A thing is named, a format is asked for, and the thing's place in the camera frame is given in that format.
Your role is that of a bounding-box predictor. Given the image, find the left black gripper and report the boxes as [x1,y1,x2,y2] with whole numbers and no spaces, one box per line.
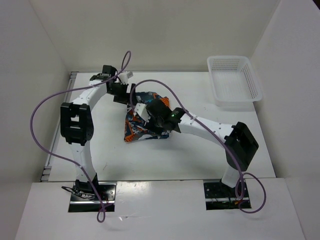
[107,82,138,106]

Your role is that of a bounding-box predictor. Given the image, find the colourful patterned shorts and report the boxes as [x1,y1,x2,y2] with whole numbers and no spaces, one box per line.
[124,91,170,143]

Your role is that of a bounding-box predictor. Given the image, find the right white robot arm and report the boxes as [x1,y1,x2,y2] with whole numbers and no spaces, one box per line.
[141,99,259,197]

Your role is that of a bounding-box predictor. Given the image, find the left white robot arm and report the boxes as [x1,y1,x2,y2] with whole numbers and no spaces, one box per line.
[60,65,133,200]

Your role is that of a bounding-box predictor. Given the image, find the white plastic basket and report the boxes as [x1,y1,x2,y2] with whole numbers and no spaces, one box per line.
[207,55,263,107]

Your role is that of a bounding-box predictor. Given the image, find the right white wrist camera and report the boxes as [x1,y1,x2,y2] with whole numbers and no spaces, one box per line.
[133,103,151,123]

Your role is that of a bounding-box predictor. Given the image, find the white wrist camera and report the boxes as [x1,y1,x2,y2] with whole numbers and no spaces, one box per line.
[133,103,151,123]
[118,71,134,85]

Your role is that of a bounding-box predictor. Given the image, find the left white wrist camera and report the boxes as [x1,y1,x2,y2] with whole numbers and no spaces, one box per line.
[118,71,134,85]

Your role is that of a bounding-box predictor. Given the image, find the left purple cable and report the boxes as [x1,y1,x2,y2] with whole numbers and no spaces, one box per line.
[29,50,132,223]

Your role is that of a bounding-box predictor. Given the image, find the purple cable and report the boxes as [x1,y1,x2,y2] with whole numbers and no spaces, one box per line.
[29,50,132,223]
[129,79,267,214]

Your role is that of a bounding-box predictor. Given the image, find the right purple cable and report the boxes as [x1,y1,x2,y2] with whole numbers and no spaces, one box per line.
[129,79,267,214]

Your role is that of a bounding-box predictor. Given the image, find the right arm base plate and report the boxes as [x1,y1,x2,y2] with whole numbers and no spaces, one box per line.
[203,180,252,211]

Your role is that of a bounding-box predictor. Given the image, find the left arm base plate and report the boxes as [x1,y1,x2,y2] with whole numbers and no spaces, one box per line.
[63,182,117,213]

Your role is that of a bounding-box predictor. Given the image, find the aluminium table edge rail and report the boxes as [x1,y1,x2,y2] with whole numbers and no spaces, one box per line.
[40,71,78,183]

